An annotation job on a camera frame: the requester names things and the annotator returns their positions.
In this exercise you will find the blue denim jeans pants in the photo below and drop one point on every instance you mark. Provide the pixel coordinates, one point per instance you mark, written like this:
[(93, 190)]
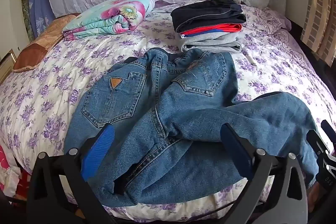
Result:
[(189, 113)]

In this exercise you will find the pink and red cloth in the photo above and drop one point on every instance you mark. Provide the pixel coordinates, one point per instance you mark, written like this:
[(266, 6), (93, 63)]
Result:
[(10, 174)]

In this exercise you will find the folded grey pants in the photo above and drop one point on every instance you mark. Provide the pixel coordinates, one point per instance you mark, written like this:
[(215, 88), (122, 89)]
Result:
[(212, 43)]

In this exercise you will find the folded red garment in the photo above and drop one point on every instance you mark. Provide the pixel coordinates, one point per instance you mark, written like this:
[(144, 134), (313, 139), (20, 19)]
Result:
[(210, 29)]

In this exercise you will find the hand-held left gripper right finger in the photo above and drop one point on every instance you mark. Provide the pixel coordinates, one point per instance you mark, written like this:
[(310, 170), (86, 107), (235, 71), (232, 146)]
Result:
[(233, 150)]

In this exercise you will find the stack of folded clothes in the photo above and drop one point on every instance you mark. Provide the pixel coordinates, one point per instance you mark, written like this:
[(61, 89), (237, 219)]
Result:
[(207, 14)]

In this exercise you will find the folded floral blanket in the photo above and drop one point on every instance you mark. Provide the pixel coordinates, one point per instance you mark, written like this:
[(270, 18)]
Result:
[(115, 16)]

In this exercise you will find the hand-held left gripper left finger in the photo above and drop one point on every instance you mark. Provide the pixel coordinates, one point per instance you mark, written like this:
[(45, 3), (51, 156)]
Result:
[(97, 150)]

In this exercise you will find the brown patchwork cushion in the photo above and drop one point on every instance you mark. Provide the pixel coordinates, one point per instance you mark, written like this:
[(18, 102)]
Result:
[(42, 45)]

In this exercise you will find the blue hanging cloth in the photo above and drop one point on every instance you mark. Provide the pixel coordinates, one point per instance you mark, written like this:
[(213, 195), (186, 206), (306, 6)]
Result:
[(39, 3)]

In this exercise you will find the purple floral bedspread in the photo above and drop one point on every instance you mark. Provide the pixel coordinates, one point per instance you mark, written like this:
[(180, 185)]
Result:
[(52, 98)]

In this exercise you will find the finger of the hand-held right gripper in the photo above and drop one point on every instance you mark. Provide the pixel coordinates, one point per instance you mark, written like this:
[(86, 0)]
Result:
[(329, 127), (316, 141)]

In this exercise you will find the brick pattern curtain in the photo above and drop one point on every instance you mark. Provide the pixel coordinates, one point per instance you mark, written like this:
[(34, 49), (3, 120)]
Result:
[(319, 16)]

